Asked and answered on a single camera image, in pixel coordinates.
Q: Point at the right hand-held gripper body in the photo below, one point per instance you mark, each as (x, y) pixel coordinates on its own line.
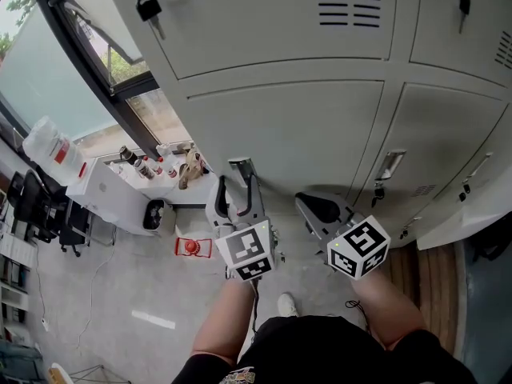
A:
(360, 250)

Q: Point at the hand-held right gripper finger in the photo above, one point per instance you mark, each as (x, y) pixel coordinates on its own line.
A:
(310, 216)
(340, 206)

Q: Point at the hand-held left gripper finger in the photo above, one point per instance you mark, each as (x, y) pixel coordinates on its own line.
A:
(256, 206)
(211, 206)

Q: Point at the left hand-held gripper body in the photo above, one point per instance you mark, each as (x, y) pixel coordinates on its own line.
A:
(244, 248)

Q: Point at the grey locker door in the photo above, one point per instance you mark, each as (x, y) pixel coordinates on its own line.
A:
(288, 134)

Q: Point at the grey metal locker cabinet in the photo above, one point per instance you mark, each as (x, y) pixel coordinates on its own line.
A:
(280, 114)

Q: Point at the person's left forearm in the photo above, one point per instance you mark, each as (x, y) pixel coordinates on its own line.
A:
(224, 322)

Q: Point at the person's right forearm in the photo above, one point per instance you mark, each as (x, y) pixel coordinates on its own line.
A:
(388, 310)

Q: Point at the grey metal shelf rack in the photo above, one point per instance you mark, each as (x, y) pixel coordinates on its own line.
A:
(14, 250)

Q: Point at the white trash bin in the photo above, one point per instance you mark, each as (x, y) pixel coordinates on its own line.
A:
(170, 222)

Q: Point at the beige cloth bundle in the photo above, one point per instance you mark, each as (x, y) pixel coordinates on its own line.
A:
(190, 166)

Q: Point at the clear water jug red cap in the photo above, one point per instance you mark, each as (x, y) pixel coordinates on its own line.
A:
(192, 247)

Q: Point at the white low table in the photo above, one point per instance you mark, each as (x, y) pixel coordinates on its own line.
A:
(160, 188)

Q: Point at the person's white shoe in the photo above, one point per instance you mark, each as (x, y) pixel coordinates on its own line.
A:
(287, 304)

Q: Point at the clear plastic bottle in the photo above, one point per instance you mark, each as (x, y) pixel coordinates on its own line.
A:
(163, 150)

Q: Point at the patterned drink can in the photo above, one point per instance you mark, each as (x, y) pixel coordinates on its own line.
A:
(145, 169)

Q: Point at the wooden step platform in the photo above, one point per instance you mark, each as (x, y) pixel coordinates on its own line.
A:
(436, 286)

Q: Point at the black drink bottle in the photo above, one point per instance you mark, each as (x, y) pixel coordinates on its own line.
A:
(128, 155)

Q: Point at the white partition ledge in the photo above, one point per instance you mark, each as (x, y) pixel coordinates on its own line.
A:
(468, 230)

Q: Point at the person's black t-shirt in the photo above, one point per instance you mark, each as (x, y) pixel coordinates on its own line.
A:
(320, 354)

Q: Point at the black bag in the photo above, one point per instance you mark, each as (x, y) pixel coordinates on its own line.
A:
(496, 246)

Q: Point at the black office chair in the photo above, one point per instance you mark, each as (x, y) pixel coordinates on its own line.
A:
(36, 202)
(74, 226)

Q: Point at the large water jug red label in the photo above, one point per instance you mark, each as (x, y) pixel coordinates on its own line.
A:
(44, 142)

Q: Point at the small white power adapter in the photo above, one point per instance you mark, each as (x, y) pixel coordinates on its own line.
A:
(45, 324)

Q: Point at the black framed window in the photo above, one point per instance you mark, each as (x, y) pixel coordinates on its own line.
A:
(40, 74)

